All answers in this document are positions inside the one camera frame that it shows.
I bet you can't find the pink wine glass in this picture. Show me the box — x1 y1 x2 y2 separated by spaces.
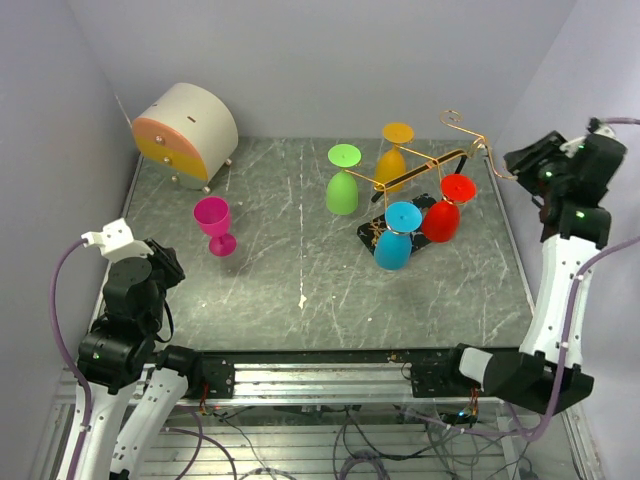
193 196 237 257

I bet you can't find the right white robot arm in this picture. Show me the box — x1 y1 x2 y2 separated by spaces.
440 123 627 415

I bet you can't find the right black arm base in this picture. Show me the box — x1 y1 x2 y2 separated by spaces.
404 343 511 398

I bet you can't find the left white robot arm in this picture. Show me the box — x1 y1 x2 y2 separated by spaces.
57 239 204 479

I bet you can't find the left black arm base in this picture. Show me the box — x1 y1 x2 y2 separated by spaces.
156 345 236 400

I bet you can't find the red wine glass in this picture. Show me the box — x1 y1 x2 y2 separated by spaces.
421 174 477 243

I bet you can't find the orange wine glass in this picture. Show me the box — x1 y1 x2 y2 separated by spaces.
374 122 414 184

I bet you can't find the blue wine glass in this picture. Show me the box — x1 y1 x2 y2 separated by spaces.
374 201 423 271

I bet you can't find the green wine glass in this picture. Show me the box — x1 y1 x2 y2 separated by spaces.
326 144 361 215

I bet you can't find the round white drawer cabinet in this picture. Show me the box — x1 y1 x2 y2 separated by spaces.
132 82 239 193

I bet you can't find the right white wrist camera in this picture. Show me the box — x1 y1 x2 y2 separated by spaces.
560 117 617 158

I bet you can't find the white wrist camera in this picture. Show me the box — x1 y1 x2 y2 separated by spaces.
81 218 153 263
560 117 617 158

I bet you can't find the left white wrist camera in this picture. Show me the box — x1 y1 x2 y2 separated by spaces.
81 218 153 263

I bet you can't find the gold wire glass rack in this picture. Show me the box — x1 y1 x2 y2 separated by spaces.
345 109 519 254

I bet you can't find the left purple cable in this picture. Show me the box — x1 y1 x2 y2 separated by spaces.
52 237 101 480

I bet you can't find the aluminium mounting frame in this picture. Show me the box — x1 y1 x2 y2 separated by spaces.
29 349 601 480

